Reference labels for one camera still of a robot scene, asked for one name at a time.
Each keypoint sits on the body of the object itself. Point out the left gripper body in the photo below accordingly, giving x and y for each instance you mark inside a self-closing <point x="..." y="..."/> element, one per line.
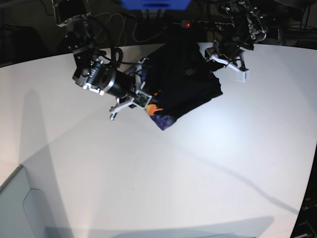
<point x="225" y="54"/>

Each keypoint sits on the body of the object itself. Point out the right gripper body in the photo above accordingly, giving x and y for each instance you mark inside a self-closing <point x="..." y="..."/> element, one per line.
<point x="123" y="86"/>

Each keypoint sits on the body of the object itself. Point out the black T-shirt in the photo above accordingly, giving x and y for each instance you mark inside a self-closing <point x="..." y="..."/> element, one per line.
<point x="178" y="78"/>

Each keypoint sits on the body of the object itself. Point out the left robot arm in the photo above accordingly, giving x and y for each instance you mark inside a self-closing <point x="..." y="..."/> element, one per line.
<point x="230" y="40"/>

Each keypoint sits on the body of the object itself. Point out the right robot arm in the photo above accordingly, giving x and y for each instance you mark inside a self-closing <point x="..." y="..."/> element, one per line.
<point x="95" y="71"/>

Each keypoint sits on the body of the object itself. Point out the grey power strip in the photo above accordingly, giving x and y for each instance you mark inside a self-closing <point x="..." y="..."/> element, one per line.
<point x="207" y="25"/>

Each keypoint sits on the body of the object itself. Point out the blue box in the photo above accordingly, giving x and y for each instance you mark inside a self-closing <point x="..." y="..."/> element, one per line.
<point x="155" y="4"/>

